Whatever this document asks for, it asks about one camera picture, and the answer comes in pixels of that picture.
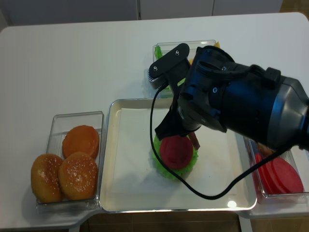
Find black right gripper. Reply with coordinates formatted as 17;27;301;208
155;46;238;141

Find brown meat patty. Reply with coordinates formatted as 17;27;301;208
188;132;200;150
256;143;275;157

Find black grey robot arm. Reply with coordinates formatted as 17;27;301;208
149;43;309;150

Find green lettuce leaf on tray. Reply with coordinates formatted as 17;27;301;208
152;136;198;180

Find green lettuce leaves in container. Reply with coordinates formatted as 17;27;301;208
154;46;163;60

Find clear lettuce cheese container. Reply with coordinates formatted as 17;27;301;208
153;40;217;98

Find yellow cheese slices stack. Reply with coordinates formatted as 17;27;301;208
189;42;220;65

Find red tomato slice on tray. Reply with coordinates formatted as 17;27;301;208
160;135;193;170

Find metal baking tray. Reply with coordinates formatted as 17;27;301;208
100;99;257;212

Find white parchment paper sheet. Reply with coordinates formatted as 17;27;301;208
112;109;239;195

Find plain orange bun bottom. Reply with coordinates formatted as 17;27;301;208
62;125;100;160

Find left red tomato slice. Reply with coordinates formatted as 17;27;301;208
255;153;264;181

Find middle red tomato slice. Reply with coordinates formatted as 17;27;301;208
258;165;279;194

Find right sesame bun top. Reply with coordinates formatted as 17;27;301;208
58;152;98;201

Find sesame bun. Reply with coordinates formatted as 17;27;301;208
31;154;63;203
58;152;98;201

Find clear bun container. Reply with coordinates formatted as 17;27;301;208
36;111;106;213

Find front red tomato slice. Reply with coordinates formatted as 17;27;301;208
262;158;304;194

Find clear patty tomato container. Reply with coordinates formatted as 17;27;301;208
252;150;309;205

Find left sesame bun top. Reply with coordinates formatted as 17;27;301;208
31;154;63;203

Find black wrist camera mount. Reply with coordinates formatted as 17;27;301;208
148;43;191;97

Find black camera cable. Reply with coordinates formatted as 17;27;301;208
150;82;294;200

